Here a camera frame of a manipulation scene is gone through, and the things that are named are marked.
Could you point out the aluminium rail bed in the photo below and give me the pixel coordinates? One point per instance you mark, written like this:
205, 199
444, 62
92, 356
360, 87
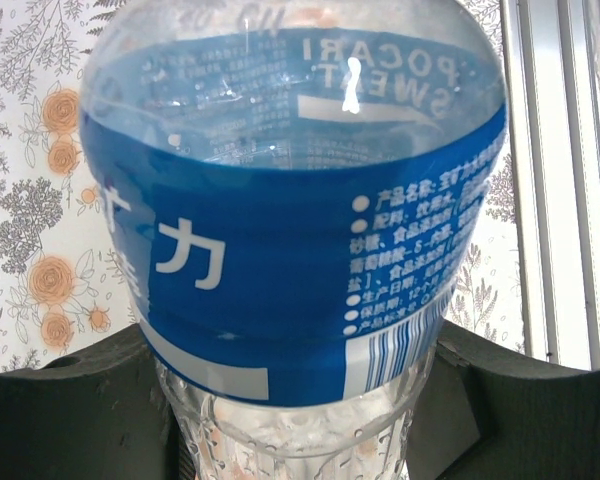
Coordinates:
570, 150

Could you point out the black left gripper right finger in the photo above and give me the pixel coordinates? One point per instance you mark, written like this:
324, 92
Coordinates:
520, 425

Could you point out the floral printed table mat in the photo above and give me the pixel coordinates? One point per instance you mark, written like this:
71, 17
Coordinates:
20, 200

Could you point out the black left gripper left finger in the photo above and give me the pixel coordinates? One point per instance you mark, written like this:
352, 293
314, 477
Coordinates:
80, 425

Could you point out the blue label plastic bottle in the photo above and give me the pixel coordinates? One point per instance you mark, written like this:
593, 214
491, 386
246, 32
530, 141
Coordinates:
280, 225

